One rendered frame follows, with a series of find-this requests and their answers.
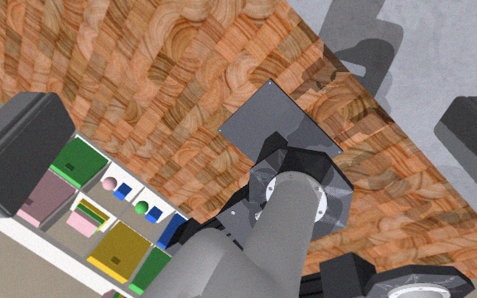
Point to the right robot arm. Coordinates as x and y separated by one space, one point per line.
419 290

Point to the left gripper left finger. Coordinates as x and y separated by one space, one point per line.
34 128

